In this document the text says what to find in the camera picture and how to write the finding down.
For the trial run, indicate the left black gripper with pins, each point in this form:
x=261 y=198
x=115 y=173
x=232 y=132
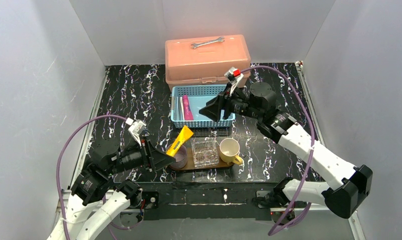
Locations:
x=146 y=154

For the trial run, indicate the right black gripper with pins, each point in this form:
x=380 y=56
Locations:
x=225 y=105

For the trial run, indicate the purple ceramic mug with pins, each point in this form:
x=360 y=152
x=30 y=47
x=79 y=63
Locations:
x=180 y=158

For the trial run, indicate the pink toothpaste tube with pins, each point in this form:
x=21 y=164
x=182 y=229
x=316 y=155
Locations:
x=187 y=109

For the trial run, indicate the white toothbrush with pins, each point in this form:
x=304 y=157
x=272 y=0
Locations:
x=182 y=109

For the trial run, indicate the yellow toothpaste tube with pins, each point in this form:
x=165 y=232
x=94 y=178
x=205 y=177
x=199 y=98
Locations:
x=184 y=135

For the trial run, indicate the yellow ceramic mug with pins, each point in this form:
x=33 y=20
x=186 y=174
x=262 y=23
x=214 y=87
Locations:
x=229 y=151

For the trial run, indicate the clear textured glass cup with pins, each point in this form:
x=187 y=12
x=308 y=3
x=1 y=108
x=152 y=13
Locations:
x=204 y=150

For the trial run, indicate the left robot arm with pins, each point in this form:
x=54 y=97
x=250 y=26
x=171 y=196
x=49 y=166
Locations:
x=95 y=198

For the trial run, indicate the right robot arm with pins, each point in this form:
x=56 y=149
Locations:
x=345 y=185

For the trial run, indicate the grey toothbrush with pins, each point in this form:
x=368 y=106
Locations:
x=177 y=109

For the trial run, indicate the brown wooden oval tray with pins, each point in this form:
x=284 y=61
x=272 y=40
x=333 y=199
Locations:
x=188 y=163

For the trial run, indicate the light blue plastic basket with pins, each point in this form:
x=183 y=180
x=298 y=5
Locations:
x=198 y=96

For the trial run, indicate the salmon plastic toolbox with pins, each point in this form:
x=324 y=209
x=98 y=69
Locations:
x=204 y=65

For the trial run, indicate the silver open-end wrench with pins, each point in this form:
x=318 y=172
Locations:
x=217 y=40

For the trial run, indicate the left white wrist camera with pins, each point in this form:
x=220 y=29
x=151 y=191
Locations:
x=135 y=129

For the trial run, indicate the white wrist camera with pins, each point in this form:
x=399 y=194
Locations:
x=135 y=129
x=234 y=76

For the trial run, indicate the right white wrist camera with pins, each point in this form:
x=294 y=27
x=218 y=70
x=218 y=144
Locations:
x=234 y=76

